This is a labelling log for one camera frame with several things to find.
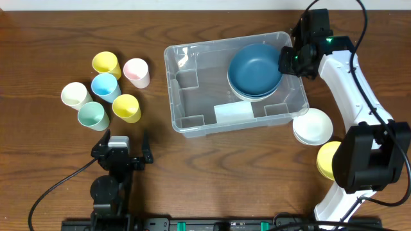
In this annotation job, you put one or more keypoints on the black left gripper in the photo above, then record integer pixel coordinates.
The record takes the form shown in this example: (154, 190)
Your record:
(135, 162)

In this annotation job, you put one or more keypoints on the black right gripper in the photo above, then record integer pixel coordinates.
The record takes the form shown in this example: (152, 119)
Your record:
(287, 61)

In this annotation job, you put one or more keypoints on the dark blue bowl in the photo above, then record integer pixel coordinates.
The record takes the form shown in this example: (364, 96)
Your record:
(263, 95)
(254, 69)

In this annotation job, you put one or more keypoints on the beige large bowl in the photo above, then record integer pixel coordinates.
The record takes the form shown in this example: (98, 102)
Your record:
(249, 98)

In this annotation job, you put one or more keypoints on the white small bowl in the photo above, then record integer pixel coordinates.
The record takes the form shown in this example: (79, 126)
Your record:
(314, 128)

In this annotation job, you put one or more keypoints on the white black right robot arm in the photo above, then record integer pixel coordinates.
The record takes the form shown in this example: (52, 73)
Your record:
(373, 152)

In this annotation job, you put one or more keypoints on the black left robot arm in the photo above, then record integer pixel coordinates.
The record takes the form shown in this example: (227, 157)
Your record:
(111, 192)

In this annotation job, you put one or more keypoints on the white label on container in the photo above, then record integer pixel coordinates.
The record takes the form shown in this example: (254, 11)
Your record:
(233, 112)

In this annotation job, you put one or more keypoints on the clear plastic storage container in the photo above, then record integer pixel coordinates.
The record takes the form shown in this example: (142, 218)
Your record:
(197, 81)

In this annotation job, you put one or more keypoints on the yellow cup near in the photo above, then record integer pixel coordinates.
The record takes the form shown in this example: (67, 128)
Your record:
(127, 108)

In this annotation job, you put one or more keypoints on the yellow cup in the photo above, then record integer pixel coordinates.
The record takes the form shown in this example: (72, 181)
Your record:
(127, 108)
(107, 62)

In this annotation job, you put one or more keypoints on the mint green cup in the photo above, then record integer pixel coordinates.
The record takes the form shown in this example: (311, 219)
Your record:
(93, 115)

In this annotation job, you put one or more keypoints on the light blue cup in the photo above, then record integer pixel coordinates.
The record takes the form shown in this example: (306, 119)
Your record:
(106, 87)

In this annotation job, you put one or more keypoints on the cream white cup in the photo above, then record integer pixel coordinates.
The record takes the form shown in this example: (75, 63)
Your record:
(75, 95)

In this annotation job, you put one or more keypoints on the pink cup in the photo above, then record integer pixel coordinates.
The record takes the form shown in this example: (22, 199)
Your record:
(137, 72)

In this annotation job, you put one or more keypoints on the yellow cup far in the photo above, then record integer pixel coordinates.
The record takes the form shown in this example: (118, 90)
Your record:
(107, 62)

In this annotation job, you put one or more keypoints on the yellow small bowl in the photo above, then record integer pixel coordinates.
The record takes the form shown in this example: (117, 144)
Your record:
(325, 158)

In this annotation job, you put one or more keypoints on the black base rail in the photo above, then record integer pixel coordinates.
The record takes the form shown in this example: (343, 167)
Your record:
(164, 224)

